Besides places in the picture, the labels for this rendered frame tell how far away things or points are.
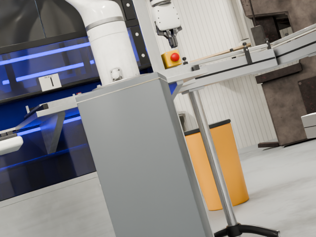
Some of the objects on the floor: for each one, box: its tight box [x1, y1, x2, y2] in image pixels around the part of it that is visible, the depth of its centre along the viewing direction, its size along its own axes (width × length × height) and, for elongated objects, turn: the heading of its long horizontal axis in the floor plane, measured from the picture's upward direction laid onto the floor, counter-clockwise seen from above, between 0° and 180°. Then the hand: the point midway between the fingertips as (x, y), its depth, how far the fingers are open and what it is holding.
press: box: [240, 0, 316, 148], centre depth 784 cm, size 158×138×302 cm
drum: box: [184, 119, 249, 211], centre depth 446 cm, size 39×39×62 cm
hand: (173, 42), depth 231 cm, fingers closed
